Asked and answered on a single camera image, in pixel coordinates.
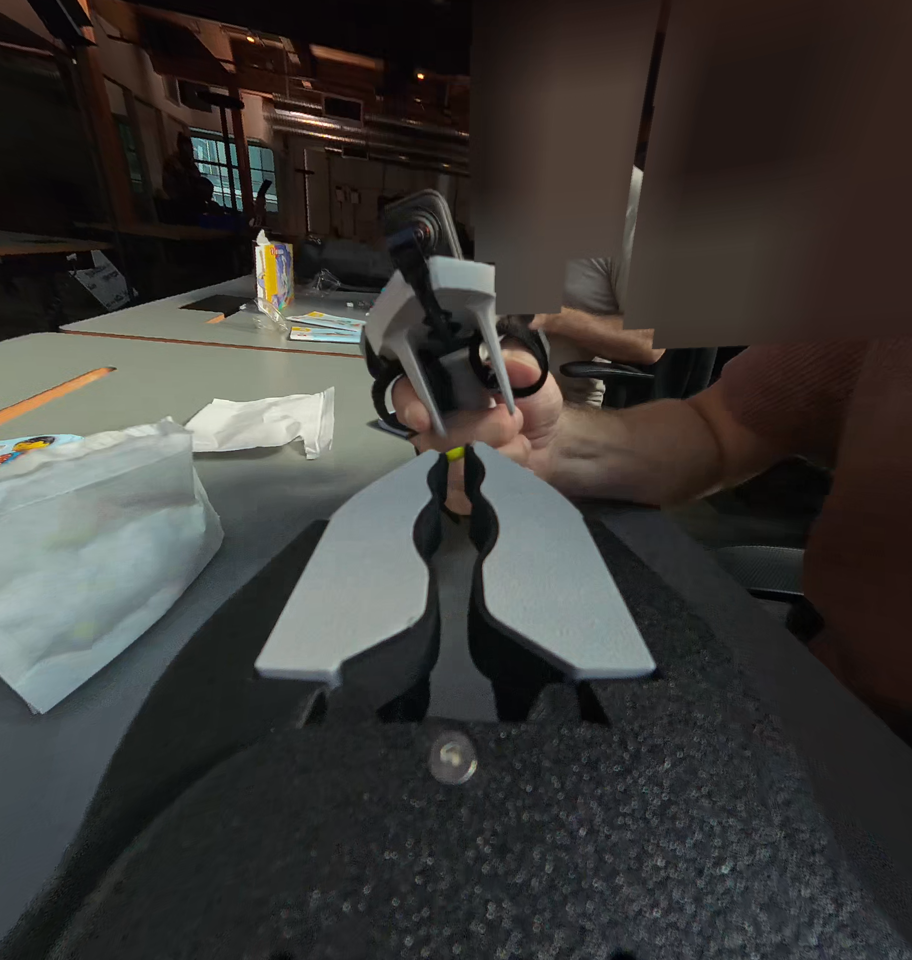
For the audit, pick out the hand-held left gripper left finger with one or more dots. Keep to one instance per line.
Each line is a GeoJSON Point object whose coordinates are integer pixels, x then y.
{"type": "Point", "coordinates": [351, 592]}

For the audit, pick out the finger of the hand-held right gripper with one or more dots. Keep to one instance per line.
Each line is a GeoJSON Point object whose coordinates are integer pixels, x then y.
{"type": "Point", "coordinates": [467, 279]}
{"type": "Point", "coordinates": [388, 315]}

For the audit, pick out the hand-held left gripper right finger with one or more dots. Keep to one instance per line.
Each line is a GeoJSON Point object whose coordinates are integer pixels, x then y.
{"type": "Point", "coordinates": [561, 592]}

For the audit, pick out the small black lego assembly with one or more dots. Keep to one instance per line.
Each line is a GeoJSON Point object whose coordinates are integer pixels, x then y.
{"type": "Point", "coordinates": [456, 454]}

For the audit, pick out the small yellow white lego box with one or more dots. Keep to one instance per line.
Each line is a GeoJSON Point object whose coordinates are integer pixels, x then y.
{"type": "Point", "coordinates": [274, 274]}

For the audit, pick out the person's right hand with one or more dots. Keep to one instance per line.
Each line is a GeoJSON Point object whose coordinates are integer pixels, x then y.
{"type": "Point", "coordinates": [531, 427]}

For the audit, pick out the black duffel bag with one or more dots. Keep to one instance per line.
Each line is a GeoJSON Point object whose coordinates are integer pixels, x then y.
{"type": "Point", "coordinates": [351, 262]}

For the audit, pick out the clear plastic bag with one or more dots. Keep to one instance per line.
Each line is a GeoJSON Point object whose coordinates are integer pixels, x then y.
{"type": "Point", "coordinates": [272, 311]}
{"type": "Point", "coordinates": [324, 281]}

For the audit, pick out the black office chair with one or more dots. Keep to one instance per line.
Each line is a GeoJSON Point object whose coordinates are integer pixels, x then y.
{"type": "Point", "coordinates": [606, 371]}

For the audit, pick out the flat empty white paper bag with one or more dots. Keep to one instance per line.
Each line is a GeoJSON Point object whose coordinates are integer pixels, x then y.
{"type": "Point", "coordinates": [268, 424]}

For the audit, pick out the arched window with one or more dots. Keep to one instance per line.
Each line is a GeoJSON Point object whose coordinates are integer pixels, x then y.
{"type": "Point", "coordinates": [230, 169]}

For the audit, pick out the black jacket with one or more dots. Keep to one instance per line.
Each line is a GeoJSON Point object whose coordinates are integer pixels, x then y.
{"type": "Point", "coordinates": [700, 375]}

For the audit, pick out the full white paper bag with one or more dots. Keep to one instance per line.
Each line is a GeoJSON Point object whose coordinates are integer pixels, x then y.
{"type": "Point", "coordinates": [88, 555]}

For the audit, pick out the minifigure instruction booklet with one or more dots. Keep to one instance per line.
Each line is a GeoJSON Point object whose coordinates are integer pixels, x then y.
{"type": "Point", "coordinates": [20, 450]}

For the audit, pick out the metal ventilation duct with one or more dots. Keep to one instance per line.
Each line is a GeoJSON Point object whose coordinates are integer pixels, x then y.
{"type": "Point", "coordinates": [366, 124]}

